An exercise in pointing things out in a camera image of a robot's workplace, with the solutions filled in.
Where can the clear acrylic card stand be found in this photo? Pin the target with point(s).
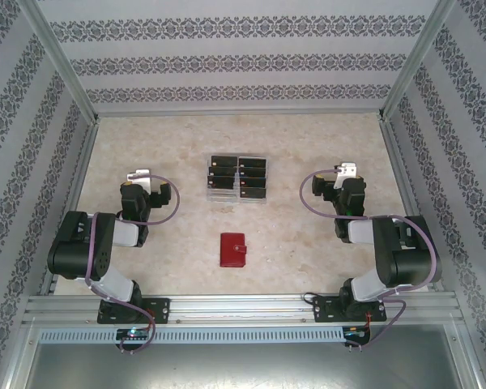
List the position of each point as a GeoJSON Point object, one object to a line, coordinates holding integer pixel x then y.
{"type": "Point", "coordinates": [220, 196]}

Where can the red leather card holder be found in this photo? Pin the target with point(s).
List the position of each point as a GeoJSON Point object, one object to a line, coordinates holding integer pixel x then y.
{"type": "Point", "coordinates": [231, 251]}

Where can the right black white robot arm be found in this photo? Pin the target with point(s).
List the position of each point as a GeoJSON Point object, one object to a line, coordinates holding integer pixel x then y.
{"type": "Point", "coordinates": [409, 259]}

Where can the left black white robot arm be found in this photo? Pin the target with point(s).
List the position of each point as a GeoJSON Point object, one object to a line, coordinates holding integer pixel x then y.
{"type": "Point", "coordinates": [77, 243]}

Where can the aluminium table edge bar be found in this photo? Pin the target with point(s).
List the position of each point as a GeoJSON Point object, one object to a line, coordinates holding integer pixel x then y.
{"type": "Point", "coordinates": [77, 182]}
{"type": "Point", "coordinates": [397, 162]}

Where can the grey sheet metal tray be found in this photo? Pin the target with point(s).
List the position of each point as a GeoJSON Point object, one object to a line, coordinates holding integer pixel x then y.
{"type": "Point", "coordinates": [243, 364]}

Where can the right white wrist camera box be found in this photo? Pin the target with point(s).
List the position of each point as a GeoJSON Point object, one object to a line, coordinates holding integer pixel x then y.
{"type": "Point", "coordinates": [348, 170]}

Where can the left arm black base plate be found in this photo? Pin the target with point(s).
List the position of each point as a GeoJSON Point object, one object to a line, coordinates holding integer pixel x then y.
{"type": "Point", "coordinates": [162, 310]}

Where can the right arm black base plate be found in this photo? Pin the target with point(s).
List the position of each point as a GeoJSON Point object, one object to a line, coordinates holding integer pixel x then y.
{"type": "Point", "coordinates": [324, 310]}

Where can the aluminium mounting rail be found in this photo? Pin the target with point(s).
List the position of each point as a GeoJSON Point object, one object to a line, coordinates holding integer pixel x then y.
{"type": "Point", "coordinates": [243, 308]}

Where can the aluminium frame post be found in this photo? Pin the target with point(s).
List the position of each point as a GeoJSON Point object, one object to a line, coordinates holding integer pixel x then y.
{"type": "Point", "coordinates": [419, 61]}
{"type": "Point", "coordinates": [60, 61]}

